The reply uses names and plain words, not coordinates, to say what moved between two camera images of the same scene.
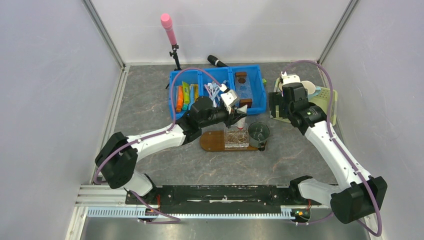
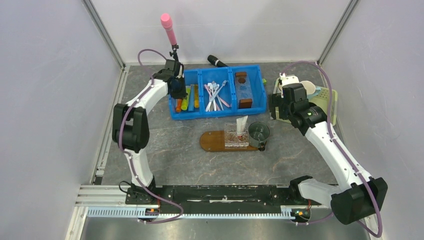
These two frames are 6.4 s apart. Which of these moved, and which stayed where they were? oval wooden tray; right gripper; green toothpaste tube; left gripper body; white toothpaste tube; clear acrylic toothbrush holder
Moved: left gripper body; white toothpaste tube
Stayed: oval wooden tray; clear acrylic toothbrush holder; green toothpaste tube; right gripper
